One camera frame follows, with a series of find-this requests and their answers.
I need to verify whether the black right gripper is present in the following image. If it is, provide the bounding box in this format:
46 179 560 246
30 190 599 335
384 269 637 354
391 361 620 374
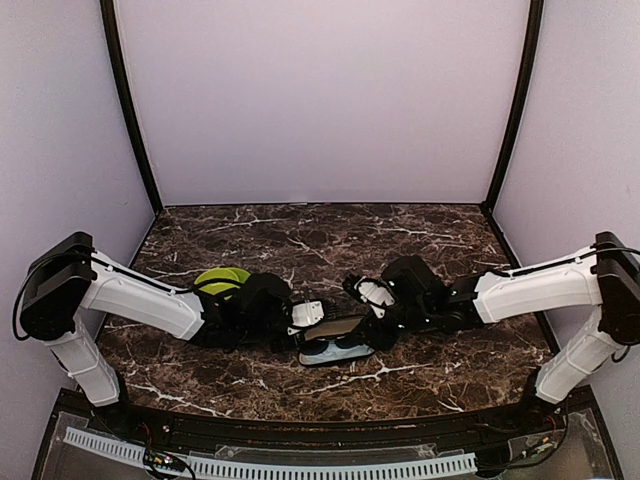
351 300 435 350

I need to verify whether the black quilted glasses case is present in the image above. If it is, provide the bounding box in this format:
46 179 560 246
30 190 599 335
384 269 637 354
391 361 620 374
297 316 374 368

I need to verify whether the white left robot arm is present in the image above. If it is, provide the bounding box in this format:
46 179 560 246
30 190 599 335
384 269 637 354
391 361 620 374
11 232 324 436

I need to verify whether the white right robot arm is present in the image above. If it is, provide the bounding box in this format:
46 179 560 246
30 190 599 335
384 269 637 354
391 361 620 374
355 232 639 434

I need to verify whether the green bowl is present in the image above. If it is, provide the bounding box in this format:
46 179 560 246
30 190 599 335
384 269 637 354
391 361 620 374
193 267 251 295

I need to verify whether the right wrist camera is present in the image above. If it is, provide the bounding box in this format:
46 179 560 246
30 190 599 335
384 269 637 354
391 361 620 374
342 274 395 318

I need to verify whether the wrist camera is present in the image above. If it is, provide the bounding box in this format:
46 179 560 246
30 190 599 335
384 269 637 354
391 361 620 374
287 300 326 335
342 274 395 318

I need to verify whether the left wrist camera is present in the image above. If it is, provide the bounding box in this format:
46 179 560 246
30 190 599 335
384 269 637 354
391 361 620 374
287 300 326 335

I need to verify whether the white slotted cable duct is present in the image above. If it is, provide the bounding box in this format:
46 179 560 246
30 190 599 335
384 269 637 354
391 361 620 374
63 427 478 480

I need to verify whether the black corner frame post left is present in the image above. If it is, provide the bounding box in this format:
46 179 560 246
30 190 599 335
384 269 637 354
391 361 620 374
99 0 164 216

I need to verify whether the black corner frame post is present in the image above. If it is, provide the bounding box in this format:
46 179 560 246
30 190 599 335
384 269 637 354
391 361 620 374
99 0 164 216
481 0 545 216

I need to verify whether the black corner frame post right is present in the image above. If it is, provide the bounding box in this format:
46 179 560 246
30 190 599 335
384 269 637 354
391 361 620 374
481 0 545 216

